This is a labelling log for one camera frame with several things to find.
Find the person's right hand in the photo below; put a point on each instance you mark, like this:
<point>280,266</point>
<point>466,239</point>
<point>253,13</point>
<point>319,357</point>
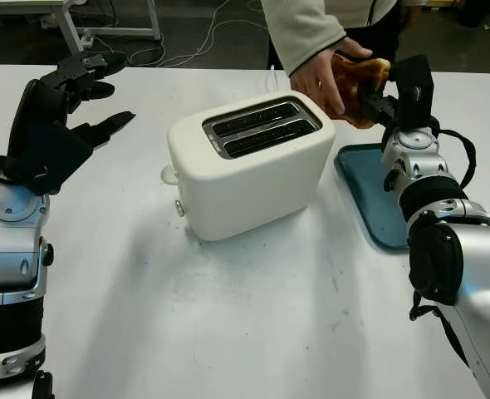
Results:
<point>315,79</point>

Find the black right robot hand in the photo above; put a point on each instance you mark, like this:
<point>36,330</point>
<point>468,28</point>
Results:
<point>380,110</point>

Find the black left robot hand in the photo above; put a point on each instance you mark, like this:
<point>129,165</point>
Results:
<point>35,114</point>

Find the browned toast slice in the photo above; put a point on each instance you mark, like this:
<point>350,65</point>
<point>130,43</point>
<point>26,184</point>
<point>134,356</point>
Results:
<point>353,83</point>

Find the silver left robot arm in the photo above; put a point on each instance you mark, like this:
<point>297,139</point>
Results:
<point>8,245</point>

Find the person's right forearm beige sleeve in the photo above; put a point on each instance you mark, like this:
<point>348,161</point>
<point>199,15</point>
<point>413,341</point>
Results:
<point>303,29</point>

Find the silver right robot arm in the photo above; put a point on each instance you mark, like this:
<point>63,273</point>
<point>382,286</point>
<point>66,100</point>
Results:
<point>477,249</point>

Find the person in beige fleece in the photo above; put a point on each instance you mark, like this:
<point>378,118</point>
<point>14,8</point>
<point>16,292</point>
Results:
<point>378,25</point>

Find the white two-slot toaster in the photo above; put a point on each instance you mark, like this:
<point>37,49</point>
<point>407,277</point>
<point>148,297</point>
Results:
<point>249,191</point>

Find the blue plastic tray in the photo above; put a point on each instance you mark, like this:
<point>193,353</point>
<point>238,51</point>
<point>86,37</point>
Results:
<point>373,195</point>

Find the white metal desk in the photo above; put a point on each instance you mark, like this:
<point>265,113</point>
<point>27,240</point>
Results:
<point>68,25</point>

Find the wooden crate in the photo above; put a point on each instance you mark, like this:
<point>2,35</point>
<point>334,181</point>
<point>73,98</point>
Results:
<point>444,3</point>

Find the dark round bin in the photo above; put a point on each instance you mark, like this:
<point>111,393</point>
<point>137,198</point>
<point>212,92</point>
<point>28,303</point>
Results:
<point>479,12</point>

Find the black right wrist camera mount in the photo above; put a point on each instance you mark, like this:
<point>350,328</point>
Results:
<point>413,91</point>

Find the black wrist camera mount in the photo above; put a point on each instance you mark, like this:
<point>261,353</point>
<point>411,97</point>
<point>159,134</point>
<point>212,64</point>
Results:
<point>54,160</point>
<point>413,91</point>

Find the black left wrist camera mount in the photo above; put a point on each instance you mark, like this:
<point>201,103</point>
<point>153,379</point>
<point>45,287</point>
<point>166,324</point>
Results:
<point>54,160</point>

